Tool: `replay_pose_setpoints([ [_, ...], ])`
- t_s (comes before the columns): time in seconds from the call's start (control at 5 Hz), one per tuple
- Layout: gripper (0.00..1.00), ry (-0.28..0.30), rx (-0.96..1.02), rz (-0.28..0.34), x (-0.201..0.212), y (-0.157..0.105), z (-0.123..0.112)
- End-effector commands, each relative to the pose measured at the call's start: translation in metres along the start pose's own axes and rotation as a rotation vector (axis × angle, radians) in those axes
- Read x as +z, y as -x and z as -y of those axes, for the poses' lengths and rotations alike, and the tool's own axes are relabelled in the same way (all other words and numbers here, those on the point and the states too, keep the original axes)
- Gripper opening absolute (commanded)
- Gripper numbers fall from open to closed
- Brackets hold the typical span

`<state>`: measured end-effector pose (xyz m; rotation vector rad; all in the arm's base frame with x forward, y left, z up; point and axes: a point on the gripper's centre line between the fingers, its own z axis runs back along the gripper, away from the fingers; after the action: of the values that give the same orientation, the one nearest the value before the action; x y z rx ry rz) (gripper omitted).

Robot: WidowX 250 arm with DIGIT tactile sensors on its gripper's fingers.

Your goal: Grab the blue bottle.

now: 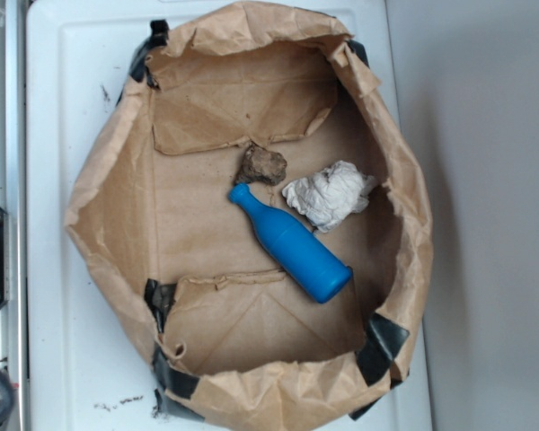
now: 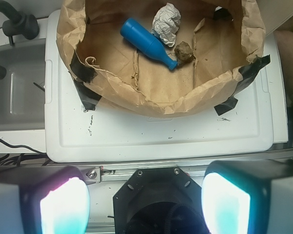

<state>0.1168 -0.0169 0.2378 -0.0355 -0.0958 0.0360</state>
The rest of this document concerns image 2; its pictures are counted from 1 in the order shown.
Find aluminium frame rail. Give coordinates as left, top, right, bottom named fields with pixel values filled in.
left=47, top=148, right=293, bottom=184

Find black cable on counter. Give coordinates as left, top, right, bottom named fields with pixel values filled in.
left=0, top=131, right=47, bottom=155

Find crumpled white paper ball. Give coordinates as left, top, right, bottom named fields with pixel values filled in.
left=151, top=2, right=181, bottom=48

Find brown rock lump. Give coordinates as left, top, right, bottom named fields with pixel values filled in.
left=174, top=41, right=194, bottom=66

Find grey sink basin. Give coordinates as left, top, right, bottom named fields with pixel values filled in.
left=0, top=39, right=45, bottom=131

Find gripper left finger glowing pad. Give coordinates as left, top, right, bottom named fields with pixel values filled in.
left=0, top=166, right=90, bottom=234

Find black tape back right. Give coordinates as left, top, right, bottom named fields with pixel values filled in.
left=213, top=8, right=233, bottom=21

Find black tape front left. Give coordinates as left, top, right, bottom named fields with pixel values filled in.
left=70, top=51, right=102, bottom=111

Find black faucet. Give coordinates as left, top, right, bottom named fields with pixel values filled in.
left=0, top=0, right=40, bottom=46

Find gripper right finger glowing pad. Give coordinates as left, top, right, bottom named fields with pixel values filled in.
left=201, top=159, right=293, bottom=234

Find brown paper bag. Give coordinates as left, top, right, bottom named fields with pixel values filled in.
left=56, top=0, right=266, bottom=117

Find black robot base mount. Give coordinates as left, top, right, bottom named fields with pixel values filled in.
left=113, top=167, right=209, bottom=234

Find black tape front right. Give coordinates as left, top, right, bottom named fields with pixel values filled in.
left=214, top=55, right=271, bottom=116

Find black tape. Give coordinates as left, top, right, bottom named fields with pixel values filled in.
left=213, top=8, right=233, bottom=21
left=70, top=51, right=102, bottom=111
left=214, top=55, right=271, bottom=116

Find blue plastic bottle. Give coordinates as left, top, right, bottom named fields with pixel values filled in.
left=120, top=18, right=178, bottom=71

